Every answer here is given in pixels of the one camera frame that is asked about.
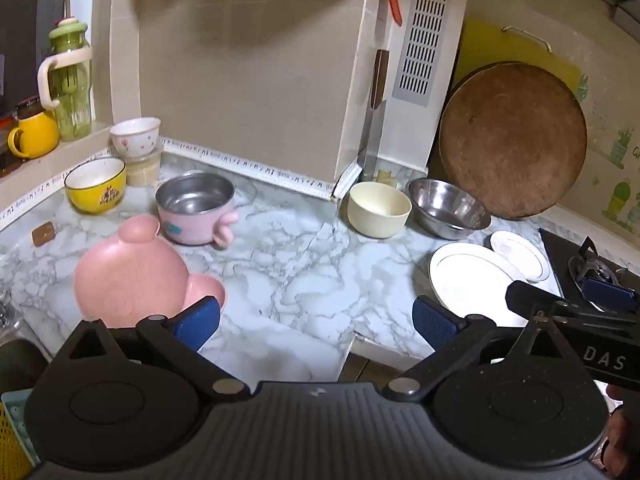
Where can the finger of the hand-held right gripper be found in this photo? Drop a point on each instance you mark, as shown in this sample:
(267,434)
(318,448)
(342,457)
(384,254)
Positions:
(525,297)
(607,292)

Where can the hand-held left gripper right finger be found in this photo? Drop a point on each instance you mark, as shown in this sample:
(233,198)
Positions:
(435,322)

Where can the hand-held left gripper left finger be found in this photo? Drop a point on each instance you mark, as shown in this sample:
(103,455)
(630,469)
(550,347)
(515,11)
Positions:
(197,322)

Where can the small white plate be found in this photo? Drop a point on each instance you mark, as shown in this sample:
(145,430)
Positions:
(520,255)

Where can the large white plate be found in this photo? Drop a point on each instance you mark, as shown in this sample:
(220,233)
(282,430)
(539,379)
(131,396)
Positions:
(465,280)

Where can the pink bear-shaped plate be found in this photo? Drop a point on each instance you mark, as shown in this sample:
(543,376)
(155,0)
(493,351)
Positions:
(130,280)

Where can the large stainless steel bowl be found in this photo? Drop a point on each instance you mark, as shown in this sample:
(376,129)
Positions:
(450,210)

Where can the cream plastic bowl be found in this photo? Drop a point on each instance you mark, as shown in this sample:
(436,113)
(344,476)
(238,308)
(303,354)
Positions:
(375,220)

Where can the person's right hand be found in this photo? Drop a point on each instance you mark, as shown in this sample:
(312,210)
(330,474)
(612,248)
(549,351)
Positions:
(625,435)

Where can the black gas stove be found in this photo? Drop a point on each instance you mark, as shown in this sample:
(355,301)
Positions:
(560,255)

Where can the beige block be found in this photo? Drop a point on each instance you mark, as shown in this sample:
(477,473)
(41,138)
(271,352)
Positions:
(387,177)

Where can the round wooden cutting board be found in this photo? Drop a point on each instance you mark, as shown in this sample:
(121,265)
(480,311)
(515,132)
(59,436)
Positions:
(510,140)

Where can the beige round container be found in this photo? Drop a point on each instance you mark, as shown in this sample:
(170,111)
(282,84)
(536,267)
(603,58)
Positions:
(142,172)

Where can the yellow enamel cup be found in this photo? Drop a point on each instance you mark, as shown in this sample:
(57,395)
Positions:
(95,197)

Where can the white music note edge strip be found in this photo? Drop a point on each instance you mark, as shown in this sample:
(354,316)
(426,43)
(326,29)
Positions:
(250,165)

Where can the small brown square block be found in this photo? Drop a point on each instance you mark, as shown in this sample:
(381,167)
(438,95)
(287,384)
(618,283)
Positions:
(44,233)

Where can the steel sink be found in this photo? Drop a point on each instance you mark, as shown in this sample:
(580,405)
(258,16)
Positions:
(20,360)

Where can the light blue plastic tray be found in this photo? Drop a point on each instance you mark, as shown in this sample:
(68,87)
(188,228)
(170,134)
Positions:
(20,400)

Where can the yellow plastic basket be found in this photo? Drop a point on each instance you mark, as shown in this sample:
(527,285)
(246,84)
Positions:
(12,445)

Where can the grey vent grille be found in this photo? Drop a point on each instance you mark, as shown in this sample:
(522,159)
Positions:
(400,95)

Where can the yellow mug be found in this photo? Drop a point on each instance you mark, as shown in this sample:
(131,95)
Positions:
(37,135)

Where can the yellow plastic cutting board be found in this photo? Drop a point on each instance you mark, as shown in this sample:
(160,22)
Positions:
(480,45)

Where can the grey range hood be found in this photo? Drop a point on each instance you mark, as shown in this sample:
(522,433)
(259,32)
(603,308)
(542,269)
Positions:
(630,20)

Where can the dark brown jar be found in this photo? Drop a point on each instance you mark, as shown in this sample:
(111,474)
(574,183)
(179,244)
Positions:
(30,105)

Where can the green plant wall sticker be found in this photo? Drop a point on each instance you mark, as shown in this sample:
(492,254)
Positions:
(582,87)
(620,197)
(620,145)

